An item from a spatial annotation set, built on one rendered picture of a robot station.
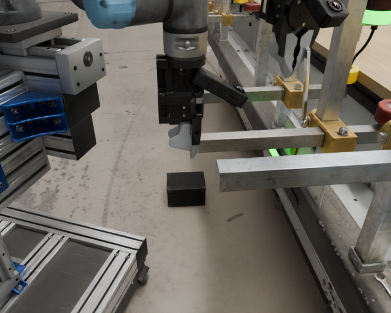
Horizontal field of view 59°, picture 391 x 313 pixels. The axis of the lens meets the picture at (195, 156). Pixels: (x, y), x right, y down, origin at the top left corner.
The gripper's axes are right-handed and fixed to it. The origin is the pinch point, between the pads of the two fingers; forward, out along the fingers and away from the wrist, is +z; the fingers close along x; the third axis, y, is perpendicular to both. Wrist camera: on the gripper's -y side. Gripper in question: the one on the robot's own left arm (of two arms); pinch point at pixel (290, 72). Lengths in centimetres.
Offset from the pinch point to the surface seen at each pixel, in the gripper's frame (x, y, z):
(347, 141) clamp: -8.2, -10.3, 11.5
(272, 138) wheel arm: 3.4, -2.0, 12.5
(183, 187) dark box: -13, 74, 90
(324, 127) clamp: -7.1, -5.1, 10.9
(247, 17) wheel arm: -64, 105, 19
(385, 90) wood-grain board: -29.3, -1.0, 8.7
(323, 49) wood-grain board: -42, 32, 11
